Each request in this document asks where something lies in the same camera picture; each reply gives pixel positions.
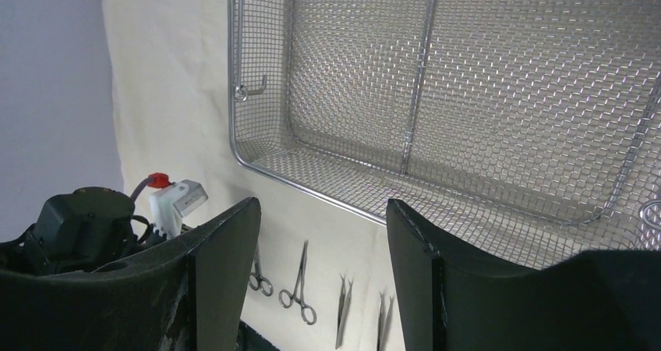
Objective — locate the silver haemostat clamp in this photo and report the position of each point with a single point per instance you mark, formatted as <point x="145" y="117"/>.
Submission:
<point x="257" y="281"/>
<point x="287" y="298"/>

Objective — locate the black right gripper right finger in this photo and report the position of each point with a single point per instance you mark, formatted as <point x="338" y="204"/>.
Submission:
<point x="455" y="296"/>

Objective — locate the metal mesh instrument tray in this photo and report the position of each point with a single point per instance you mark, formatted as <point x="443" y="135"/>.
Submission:
<point x="528" y="128"/>

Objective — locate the silver forceps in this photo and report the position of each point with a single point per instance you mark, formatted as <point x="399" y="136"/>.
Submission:
<point x="344" y="300"/>
<point x="384" y="320"/>

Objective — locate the silver surgical scissors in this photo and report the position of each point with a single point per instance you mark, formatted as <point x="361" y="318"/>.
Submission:
<point x="649" y="214"/>

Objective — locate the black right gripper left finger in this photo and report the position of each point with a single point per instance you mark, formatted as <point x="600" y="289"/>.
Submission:
<point x="186" y="293"/>

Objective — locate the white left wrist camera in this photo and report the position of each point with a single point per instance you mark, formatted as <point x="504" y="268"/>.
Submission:
<point x="172" y="202"/>

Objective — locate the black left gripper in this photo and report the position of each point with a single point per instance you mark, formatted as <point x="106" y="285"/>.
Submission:
<point x="80" y="231"/>

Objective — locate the beige wrapping cloth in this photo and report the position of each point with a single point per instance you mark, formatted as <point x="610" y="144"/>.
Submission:
<point x="169" y="62"/>

